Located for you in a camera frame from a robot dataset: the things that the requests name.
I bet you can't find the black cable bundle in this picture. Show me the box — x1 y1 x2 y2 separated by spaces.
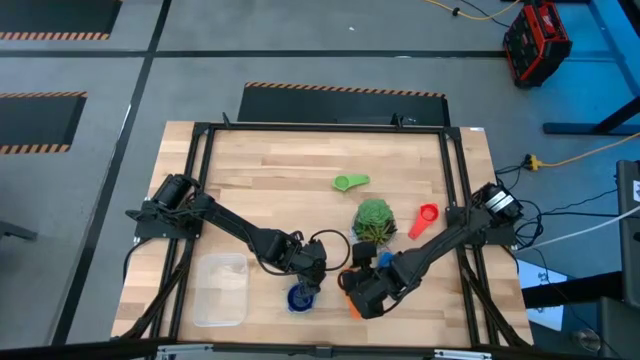
494 159 621 251

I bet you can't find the green measuring cup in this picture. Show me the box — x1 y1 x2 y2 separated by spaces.
331 173 372 192

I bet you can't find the yellow extension cable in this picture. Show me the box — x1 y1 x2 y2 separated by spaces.
424 0 521 22

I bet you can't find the orange measuring cup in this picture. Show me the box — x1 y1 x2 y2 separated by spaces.
337 269 363 321

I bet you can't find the white paper sheet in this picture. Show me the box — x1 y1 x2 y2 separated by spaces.
519 259 569 332

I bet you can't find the black aluminium table frame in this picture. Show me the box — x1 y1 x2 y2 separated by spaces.
110 112 535 351

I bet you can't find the red measuring cup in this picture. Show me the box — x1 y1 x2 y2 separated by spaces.
407 202 440 241

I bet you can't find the clear plastic container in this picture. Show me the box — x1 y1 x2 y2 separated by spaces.
192 252 250 329

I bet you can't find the black cabinet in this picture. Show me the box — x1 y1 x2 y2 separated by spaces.
615 159 640 309

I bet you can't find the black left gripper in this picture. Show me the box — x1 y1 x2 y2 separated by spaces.
287 238 329 302

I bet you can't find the dark blue measuring cup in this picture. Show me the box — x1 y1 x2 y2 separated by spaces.
285 282 317 315

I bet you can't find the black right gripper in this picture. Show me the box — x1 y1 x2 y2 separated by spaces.
339 267 404 321

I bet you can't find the succulent in triangle-patterned pot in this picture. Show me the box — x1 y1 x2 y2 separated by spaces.
351 198 399 247

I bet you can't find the black hazard-striped floor mat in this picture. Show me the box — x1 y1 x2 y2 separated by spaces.
237 82 451 127
0 0 124 41
0 91 89 155

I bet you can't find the black looped gripper cable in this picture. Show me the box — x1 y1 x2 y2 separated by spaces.
307 228 352 274

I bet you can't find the yellow cable with plug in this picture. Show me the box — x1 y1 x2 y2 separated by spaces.
523 132 640 172

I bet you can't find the red and black tool box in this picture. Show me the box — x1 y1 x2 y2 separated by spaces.
502 1 574 90

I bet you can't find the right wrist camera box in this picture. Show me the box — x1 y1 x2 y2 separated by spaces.
351 242 380 270

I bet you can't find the white cable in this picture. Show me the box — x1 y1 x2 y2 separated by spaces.
514 204 640 251

